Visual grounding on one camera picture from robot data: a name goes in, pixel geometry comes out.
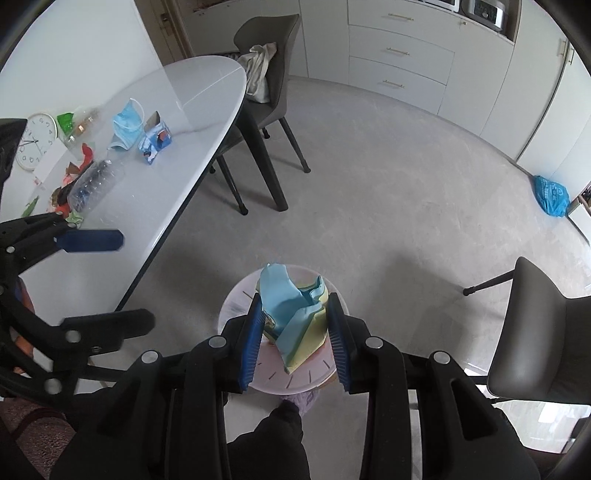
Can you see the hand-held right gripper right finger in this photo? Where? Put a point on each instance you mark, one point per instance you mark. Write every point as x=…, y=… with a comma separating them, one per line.
x=338, y=346

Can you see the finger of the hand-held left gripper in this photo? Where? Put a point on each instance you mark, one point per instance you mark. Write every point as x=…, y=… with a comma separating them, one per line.
x=115, y=322
x=92, y=241

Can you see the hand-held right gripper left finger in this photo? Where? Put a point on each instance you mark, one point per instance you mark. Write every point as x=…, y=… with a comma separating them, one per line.
x=249, y=344

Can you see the round white waste bin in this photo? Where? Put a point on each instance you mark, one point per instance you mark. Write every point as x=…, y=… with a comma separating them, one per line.
x=235, y=300

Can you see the blue yellow paper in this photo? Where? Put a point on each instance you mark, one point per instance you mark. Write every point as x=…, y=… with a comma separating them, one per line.
x=281, y=295

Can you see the clear plastic bottle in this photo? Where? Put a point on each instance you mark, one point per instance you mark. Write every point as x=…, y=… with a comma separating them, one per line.
x=94, y=182

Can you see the pile of colourful wrappers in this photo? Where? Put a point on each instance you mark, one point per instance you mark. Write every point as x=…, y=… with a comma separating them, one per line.
x=67, y=180

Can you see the red snack wrapper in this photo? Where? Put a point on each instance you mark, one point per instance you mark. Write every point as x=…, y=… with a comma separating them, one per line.
x=85, y=157

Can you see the blue paper carton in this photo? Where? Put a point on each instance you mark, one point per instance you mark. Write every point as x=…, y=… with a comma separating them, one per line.
x=154, y=141

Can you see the white round clock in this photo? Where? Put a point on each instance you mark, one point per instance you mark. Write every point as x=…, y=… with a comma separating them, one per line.
x=37, y=138

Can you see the white flat box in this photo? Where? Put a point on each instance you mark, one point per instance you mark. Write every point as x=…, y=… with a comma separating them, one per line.
x=51, y=164

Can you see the green packet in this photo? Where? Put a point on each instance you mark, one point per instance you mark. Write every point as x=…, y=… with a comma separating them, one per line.
x=64, y=122

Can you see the purple slipper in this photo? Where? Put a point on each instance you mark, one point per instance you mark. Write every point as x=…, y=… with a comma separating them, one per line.
x=304, y=398

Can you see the green paper scrap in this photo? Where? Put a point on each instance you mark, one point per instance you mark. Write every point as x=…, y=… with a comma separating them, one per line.
x=30, y=206

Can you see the clear plastic bag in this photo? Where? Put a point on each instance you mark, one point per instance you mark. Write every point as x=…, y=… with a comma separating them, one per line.
x=85, y=124

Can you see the person's black trouser leg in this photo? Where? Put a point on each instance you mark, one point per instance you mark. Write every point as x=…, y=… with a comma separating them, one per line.
x=272, y=447

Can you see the blue face mask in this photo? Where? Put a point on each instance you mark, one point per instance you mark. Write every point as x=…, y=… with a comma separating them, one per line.
x=127, y=124

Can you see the pink knitted clothing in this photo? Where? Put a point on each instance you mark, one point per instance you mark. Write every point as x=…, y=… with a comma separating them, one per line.
x=27, y=438

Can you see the white oval table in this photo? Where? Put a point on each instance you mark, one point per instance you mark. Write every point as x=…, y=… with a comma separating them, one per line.
x=194, y=87

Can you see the cream door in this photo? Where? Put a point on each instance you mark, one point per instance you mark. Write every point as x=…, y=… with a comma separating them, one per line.
x=171, y=32

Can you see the grey dining chair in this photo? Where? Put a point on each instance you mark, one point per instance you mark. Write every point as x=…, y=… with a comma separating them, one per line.
x=540, y=341

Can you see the beige cloth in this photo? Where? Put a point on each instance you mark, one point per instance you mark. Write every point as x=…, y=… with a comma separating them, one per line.
x=258, y=69

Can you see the grey chair with cloth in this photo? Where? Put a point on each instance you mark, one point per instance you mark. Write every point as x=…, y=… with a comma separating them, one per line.
x=277, y=83

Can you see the blue plastic bag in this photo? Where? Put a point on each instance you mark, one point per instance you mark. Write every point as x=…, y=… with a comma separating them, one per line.
x=549, y=194

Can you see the cream drawer cabinet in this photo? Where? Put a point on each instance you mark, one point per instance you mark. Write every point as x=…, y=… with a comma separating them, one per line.
x=401, y=50

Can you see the cream tall cupboard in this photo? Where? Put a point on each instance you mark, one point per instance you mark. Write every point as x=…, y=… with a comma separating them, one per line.
x=545, y=92

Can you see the silver kitchen appliance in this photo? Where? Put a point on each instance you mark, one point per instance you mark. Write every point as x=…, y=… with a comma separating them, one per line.
x=485, y=11

